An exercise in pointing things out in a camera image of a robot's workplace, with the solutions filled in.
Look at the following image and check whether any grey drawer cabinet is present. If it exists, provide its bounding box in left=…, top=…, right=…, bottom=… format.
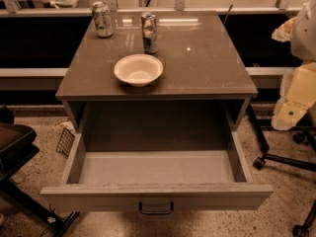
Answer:
left=54, top=11, right=259, bottom=133

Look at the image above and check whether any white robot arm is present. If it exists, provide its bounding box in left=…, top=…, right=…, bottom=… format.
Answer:
left=272, top=0, right=316, bottom=130

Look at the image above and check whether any open top drawer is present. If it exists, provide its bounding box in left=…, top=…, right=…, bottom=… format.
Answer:
left=39, top=101, right=275, bottom=214

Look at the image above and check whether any green white soda can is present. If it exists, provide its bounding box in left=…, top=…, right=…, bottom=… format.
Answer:
left=92, top=1, right=114, bottom=38

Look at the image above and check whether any wire mesh basket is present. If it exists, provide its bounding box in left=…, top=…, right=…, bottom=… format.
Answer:
left=56, top=128, right=75, bottom=157

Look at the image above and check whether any black chair at left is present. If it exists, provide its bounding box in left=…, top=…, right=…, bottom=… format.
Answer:
left=0, top=106, right=81, bottom=237

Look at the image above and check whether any white bowl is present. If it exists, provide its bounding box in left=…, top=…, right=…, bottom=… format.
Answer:
left=114, top=54, right=164, bottom=87

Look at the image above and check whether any black office chair base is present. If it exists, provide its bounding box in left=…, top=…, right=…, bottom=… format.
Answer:
left=247, top=105, right=316, bottom=237

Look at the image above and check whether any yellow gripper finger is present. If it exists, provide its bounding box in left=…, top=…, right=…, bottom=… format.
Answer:
left=272, top=62, right=316, bottom=130
left=272, top=18, right=295, bottom=42

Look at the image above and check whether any black drawer handle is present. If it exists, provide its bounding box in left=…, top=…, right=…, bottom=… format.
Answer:
left=138, top=202, right=174, bottom=215

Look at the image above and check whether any redbull can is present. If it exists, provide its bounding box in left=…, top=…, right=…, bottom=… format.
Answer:
left=141, top=12, right=158, bottom=54

